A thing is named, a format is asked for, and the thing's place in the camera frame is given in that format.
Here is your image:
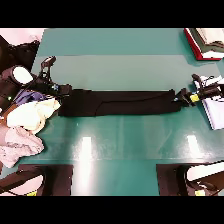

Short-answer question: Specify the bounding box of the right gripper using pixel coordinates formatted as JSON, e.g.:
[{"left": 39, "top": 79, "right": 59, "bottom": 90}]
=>
[{"left": 176, "top": 87, "right": 202, "bottom": 108}]

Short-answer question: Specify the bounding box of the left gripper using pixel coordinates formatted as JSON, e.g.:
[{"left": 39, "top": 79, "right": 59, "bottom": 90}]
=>
[{"left": 52, "top": 83, "right": 73, "bottom": 100}]

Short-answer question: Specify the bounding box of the black garment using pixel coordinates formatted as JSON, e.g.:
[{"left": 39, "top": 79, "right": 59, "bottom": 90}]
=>
[{"left": 58, "top": 88, "right": 183, "bottom": 118}]

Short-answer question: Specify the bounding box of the purple garment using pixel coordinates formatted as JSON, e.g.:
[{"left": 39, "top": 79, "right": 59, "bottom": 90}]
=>
[{"left": 14, "top": 89, "right": 48, "bottom": 105}]

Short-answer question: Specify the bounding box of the cream garment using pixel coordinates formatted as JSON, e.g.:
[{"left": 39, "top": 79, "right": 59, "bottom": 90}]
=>
[{"left": 6, "top": 97, "right": 62, "bottom": 135}]

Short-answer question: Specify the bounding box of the dark green garment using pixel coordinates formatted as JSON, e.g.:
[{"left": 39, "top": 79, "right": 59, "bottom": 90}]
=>
[{"left": 189, "top": 27, "right": 224, "bottom": 54}]

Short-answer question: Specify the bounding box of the pink garment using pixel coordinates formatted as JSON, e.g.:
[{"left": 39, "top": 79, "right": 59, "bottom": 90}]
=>
[{"left": 0, "top": 125, "right": 45, "bottom": 169}]

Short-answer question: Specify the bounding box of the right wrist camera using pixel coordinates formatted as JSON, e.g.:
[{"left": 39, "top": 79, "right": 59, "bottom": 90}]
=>
[{"left": 191, "top": 73, "right": 205, "bottom": 90}]

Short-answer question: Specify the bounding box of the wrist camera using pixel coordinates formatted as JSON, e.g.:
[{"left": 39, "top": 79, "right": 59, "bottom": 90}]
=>
[
  {"left": 38, "top": 55, "right": 57, "bottom": 83},
  {"left": 191, "top": 73, "right": 205, "bottom": 90}
]

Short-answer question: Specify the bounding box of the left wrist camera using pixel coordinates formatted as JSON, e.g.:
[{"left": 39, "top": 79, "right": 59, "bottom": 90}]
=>
[{"left": 38, "top": 55, "right": 57, "bottom": 83}]

